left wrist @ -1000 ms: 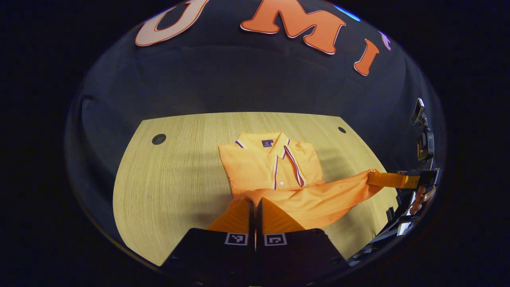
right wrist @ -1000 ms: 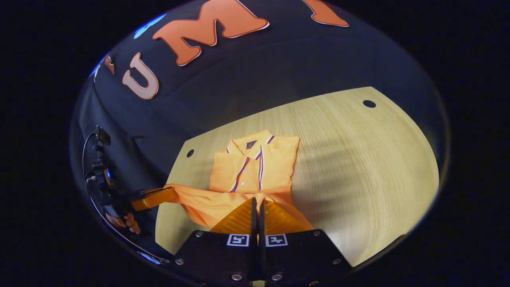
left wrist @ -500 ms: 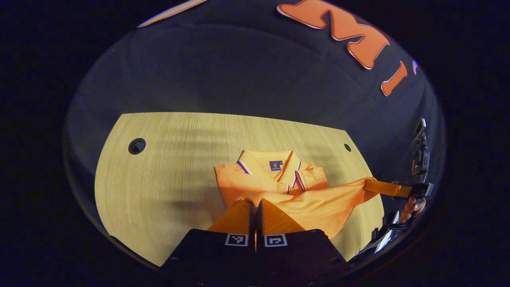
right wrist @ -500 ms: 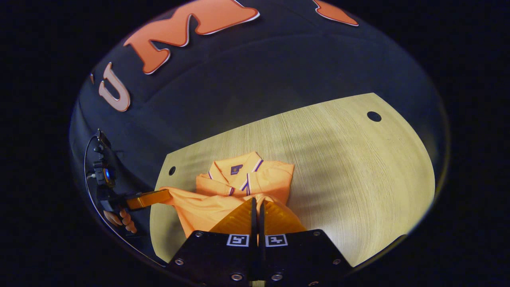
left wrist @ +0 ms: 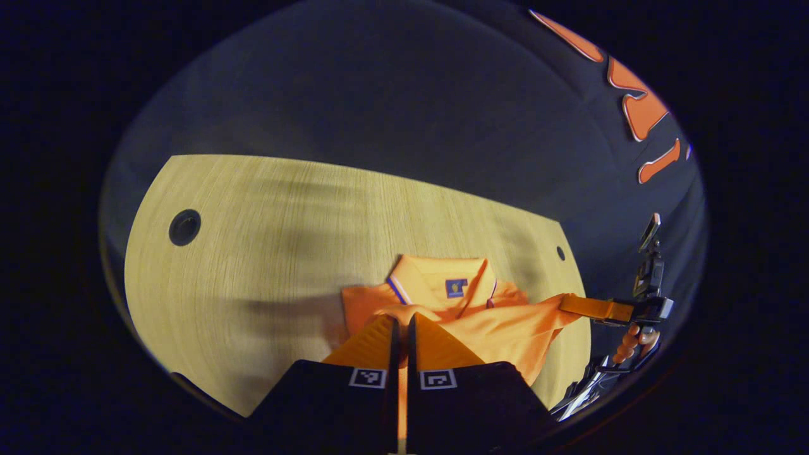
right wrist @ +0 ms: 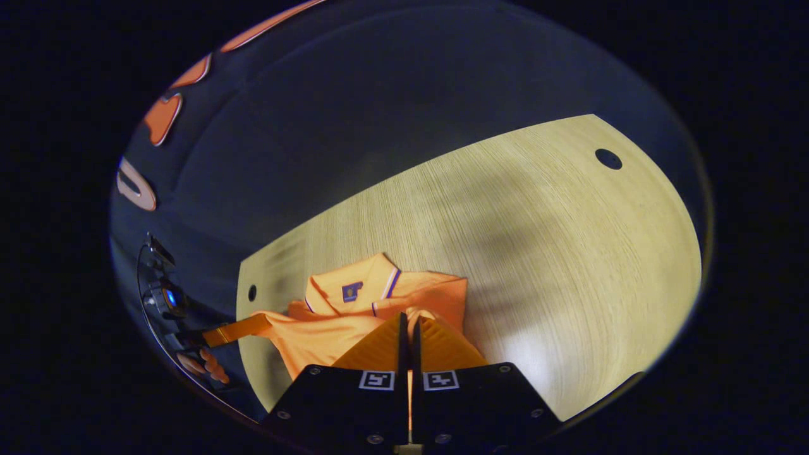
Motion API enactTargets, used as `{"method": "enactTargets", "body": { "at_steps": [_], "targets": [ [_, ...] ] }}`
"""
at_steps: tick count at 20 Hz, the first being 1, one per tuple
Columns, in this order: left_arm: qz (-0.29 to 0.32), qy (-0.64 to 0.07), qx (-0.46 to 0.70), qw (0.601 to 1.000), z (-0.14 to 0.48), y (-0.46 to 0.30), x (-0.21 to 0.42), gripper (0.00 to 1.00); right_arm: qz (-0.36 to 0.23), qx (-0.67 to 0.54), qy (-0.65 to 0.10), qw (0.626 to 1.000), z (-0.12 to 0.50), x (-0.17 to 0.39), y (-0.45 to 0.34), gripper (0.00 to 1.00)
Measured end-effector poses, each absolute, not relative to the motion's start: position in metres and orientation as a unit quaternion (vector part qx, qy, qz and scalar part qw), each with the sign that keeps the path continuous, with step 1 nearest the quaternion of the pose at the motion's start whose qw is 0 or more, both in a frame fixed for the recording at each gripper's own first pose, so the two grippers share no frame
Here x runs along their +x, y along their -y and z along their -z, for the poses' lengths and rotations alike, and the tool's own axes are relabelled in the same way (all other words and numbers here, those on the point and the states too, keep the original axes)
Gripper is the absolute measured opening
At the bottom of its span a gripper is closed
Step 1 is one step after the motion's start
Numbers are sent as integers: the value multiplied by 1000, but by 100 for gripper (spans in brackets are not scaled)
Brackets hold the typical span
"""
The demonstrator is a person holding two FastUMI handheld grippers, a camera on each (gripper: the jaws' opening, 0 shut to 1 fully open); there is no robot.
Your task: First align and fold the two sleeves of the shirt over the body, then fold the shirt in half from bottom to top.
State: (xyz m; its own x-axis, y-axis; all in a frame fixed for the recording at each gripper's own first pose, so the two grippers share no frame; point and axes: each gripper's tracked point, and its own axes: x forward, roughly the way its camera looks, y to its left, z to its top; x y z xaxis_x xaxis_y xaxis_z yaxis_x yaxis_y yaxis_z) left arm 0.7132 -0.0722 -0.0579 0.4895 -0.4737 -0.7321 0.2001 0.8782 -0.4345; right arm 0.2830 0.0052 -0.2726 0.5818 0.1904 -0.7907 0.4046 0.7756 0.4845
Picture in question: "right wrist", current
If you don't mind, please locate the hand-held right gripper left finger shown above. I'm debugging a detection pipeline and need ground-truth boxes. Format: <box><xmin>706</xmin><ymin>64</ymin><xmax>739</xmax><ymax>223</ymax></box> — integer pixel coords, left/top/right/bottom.
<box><xmin>262</xmin><ymin>312</ymin><xmax>410</xmax><ymax>446</ymax></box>

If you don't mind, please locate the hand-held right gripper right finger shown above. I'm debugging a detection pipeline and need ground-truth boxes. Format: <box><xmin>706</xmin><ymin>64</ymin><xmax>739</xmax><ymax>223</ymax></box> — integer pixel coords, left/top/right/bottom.
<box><xmin>411</xmin><ymin>316</ymin><xmax>563</xmax><ymax>446</ymax></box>

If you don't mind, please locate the orange T-shirt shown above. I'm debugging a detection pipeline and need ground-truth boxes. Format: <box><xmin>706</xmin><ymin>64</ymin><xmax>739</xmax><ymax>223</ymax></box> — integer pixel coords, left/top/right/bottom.
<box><xmin>250</xmin><ymin>253</ymin><xmax>468</xmax><ymax>380</ymax></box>

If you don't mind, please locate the black backdrop cloth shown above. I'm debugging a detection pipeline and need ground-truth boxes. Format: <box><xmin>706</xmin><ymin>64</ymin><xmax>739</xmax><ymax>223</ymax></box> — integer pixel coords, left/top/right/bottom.
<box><xmin>109</xmin><ymin>0</ymin><xmax>709</xmax><ymax>424</ymax></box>

